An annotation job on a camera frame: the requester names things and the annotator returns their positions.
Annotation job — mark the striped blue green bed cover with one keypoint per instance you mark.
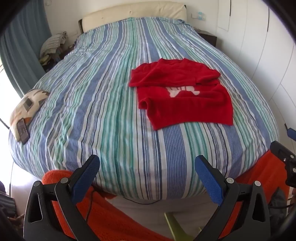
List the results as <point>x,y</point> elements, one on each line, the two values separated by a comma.
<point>104,104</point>

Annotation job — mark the wall socket panel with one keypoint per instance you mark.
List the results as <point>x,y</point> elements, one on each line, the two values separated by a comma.
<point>198,16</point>

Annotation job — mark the red t-shirt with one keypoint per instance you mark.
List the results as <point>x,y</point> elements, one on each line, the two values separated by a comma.
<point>185,109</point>

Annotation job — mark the dark cluttered nightstand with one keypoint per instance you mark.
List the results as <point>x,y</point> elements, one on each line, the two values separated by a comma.
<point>66,52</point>

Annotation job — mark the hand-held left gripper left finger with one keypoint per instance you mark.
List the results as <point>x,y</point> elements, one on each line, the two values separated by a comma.
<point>85,178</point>

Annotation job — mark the dark grey cloth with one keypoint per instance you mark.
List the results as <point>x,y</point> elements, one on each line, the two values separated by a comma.
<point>278,204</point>

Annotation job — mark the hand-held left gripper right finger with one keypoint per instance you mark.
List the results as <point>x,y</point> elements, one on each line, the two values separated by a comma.
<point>208,178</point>

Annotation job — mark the orange fleece cloth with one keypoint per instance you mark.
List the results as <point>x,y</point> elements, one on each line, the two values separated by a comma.
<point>104,220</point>

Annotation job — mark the pile of clothes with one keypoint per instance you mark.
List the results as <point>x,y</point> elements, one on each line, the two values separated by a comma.
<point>52,42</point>

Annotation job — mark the light green stool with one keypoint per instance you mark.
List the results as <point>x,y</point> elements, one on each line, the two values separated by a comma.
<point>178,228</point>

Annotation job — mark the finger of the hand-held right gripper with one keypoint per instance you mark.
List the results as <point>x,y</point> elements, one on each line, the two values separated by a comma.
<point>292,134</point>

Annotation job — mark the dark wooden nightstand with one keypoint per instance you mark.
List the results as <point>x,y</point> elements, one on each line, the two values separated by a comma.
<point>208,38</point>

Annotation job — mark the cream padded headboard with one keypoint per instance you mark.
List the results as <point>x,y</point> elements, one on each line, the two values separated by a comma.
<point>138,11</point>

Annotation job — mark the teal curtain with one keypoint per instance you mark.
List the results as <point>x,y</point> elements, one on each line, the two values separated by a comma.
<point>23,46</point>

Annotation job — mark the grey striped cloth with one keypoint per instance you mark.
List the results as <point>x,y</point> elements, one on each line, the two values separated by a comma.
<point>7,204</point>

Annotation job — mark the patterned cream pillow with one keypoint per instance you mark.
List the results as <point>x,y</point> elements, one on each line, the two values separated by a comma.
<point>30,95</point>

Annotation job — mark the black smartphone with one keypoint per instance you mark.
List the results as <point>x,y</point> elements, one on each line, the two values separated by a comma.
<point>23,131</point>

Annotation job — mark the white wardrobe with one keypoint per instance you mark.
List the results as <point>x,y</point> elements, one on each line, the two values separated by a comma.
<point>259,46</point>

